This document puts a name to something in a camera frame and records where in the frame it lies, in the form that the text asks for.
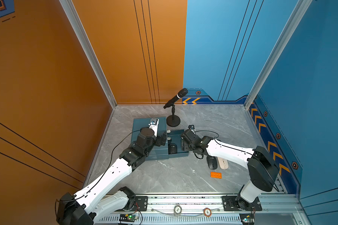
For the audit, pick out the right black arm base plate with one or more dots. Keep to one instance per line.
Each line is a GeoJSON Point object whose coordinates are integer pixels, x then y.
{"type": "Point", "coordinates": [232, 203]}

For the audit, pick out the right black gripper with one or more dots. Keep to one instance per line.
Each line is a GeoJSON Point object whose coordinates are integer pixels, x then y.
{"type": "Point", "coordinates": [184, 146]}

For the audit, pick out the green circuit board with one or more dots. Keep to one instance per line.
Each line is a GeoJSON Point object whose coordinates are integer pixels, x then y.
{"type": "Point", "coordinates": [247, 219]}
{"type": "Point", "coordinates": [129, 218]}

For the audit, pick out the aluminium front rail frame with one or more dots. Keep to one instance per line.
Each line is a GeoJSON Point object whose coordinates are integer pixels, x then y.
{"type": "Point", "coordinates": [278, 209]}

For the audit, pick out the left green circuit board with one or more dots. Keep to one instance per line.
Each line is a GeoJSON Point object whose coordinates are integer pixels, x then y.
{"type": "Point", "coordinates": [129, 218]}

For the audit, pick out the right green circuit board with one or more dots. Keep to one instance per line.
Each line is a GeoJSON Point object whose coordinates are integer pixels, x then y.
{"type": "Point", "coordinates": [247, 219]}

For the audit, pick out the black microphone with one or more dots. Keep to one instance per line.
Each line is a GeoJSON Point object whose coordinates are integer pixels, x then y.
{"type": "Point", "coordinates": [177, 97]}

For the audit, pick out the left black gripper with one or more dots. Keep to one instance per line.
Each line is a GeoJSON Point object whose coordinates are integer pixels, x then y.
{"type": "Point", "coordinates": [158, 138]}

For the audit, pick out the black microphone stand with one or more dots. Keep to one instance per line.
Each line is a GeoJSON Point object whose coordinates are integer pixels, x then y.
{"type": "Point", "coordinates": [173, 120]}

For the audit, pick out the teal bottom drawer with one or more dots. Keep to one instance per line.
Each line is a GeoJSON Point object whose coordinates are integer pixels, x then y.
{"type": "Point", "coordinates": [174, 136]}

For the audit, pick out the grey round rail sticker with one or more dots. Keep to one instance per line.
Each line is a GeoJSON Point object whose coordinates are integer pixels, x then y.
{"type": "Point", "coordinates": [177, 210]}

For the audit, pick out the teal drawer cabinet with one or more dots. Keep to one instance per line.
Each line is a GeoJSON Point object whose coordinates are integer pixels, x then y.
{"type": "Point", "coordinates": [144, 139]}

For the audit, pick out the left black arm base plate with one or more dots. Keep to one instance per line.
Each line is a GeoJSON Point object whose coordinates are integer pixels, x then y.
{"type": "Point", "coordinates": [140, 203]}

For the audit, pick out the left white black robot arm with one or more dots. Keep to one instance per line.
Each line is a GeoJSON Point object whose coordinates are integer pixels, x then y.
{"type": "Point", "coordinates": [90, 204]}

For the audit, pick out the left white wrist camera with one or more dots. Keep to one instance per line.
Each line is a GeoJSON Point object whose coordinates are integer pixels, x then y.
{"type": "Point", "coordinates": [153, 124]}

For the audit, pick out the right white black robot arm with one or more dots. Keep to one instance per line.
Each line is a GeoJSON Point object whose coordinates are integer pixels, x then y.
{"type": "Point", "coordinates": [263, 170]}

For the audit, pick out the orange toy brick plate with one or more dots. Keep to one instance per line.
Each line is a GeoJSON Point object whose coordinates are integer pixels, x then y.
{"type": "Point", "coordinates": [216, 175]}

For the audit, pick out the orange round rail sticker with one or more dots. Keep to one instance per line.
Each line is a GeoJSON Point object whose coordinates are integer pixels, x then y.
{"type": "Point", "coordinates": [207, 212]}

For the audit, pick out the black computer mouse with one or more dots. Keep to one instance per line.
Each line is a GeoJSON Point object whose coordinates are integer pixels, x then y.
{"type": "Point", "coordinates": [212, 162]}
{"type": "Point", "coordinates": [172, 149]}

